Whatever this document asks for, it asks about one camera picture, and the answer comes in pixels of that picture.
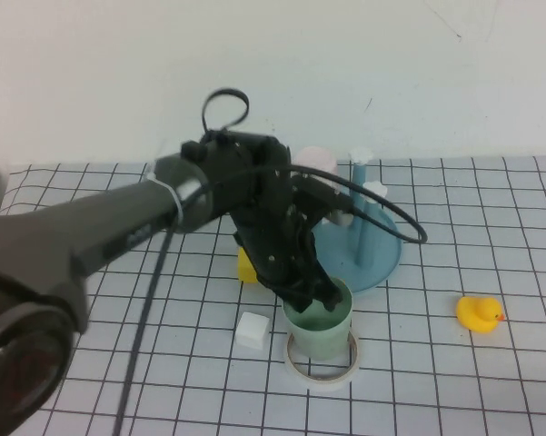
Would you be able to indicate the white foam cube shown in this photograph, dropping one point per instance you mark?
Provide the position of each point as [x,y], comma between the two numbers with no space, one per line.
[251,330]

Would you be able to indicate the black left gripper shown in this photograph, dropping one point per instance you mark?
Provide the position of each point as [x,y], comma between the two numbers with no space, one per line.
[277,254]

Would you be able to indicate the white zip tie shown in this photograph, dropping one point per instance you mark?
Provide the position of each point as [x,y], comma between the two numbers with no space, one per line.
[175,200]

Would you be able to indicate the grey checkered tablecloth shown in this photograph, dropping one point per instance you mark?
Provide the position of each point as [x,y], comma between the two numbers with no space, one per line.
[436,363]

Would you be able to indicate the blue cup stand with pegs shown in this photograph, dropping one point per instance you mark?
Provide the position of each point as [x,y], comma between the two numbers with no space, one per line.
[372,263]

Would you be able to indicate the yellow foam cube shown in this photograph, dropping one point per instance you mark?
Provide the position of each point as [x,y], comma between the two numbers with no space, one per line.
[245,272]

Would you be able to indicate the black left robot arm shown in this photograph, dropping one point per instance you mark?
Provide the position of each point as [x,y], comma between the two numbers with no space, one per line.
[50,236]

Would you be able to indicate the yellow rubber duck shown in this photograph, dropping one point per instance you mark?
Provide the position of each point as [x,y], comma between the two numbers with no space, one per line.
[477,315]

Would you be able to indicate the white tape roll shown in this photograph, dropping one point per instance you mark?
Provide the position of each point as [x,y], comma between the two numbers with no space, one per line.
[322,380]

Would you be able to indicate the pink plastic cup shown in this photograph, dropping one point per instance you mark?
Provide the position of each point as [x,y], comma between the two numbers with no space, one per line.
[315,156]

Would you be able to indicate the green plastic cup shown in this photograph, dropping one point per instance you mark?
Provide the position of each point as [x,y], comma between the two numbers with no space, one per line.
[320,338]

